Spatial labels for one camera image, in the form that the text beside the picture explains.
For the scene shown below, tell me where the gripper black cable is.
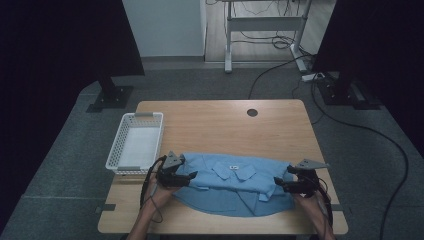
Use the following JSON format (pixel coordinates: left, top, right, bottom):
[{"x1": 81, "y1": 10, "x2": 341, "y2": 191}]
[
  {"x1": 139, "y1": 154, "x2": 168, "y2": 225},
  {"x1": 309, "y1": 175, "x2": 335, "y2": 232}
]

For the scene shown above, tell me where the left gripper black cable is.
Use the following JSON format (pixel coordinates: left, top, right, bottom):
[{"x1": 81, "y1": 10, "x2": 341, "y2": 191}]
[{"x1": 139, "y1": 154, "x2": 168, "y2": 225}]

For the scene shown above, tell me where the white power strip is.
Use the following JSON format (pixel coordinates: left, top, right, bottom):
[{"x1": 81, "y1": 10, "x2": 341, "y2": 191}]
[{"x1": 301, "y1": 71, "x2": 326, "y2": 84}]

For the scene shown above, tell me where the white plastic mesh basket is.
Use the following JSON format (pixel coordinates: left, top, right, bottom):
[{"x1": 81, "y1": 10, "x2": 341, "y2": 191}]
[{"x1": 105, "y1": 111, "x2": 165, "y2": 176}]

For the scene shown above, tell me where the black stand base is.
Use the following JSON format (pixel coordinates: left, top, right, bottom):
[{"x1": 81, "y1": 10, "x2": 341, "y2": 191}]
[
  {"x1": 85, "y1": 75, "x2": 135, "y2": 114},
  {"x1": 315, "y1": 71, "x2": 383, "y2": 111}
]

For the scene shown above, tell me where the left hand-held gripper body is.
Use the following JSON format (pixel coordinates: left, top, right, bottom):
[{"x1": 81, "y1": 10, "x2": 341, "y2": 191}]
[{"x1": 156, "y1": 150, "x2": 186, "y2": 187}]

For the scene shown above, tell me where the white partition panel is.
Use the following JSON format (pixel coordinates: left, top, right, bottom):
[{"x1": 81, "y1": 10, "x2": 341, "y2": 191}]
[{"x1": 121, "y1": 0, "x2": 208, "y2": 59}]

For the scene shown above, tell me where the long black floor cable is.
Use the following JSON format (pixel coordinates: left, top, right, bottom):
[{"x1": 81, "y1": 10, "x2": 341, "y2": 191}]
[{"x1": 309, "y1": 79, "x2": 410, "y2": 240}]

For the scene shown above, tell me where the black curtain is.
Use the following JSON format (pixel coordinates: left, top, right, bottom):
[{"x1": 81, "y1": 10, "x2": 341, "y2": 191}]
[
  {"x1": 312, "y1": 0, "x2": 424, "y2": 158},
  {"x1": 0, "y1": 0, "x2": 146, "y2": 234}
]

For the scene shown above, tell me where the coil of black cables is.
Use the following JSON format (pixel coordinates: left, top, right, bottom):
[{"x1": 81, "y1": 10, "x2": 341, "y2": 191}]
[{"x1": 231, "y1": 29, "x2": 315, "y2": 52}]

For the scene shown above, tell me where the white metal desk frame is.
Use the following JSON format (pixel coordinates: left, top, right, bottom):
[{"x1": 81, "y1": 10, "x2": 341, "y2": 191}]
[{"x1": 222, "y1": 0, "x2": 313, "y2": 74}]

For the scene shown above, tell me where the thin black floor cable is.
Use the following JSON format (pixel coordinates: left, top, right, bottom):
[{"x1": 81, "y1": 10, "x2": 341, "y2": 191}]
[{"x1": 247, "y1": 53, "x2": 313, "y2": 100}]

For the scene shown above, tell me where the dark grey table foot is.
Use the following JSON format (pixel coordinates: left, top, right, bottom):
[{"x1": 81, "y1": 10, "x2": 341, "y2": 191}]
[{"x1": 330, "y1": 203, "x2": 353, "y2": 214}]

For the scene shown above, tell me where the person's right hand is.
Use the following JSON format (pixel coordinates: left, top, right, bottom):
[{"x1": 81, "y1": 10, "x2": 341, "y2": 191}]
[{"x1": 292, "y1": 192, "x2": 330, "y2": 221}]

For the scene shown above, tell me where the light blue shirt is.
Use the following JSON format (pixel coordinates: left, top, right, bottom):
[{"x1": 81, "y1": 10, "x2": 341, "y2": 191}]
[{"x1": 172, "y1": 152, "x2": 297, "y2": 219}]

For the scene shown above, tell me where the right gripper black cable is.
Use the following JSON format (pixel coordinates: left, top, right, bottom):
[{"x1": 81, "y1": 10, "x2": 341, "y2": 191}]
[{"x1": 309, "y1": 175, "x2": 335, "y2": 232}]

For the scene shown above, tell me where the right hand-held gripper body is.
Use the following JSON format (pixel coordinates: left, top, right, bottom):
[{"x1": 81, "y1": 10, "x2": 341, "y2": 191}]
[{"x1": 292, "y1": 158, "x2": 330, "y2": 199}]

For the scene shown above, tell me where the person's left hand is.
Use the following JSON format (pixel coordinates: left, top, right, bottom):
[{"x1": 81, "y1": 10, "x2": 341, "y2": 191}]
[{"x1": 142, "y1": 176, "x2": 181, "y2": 210}]

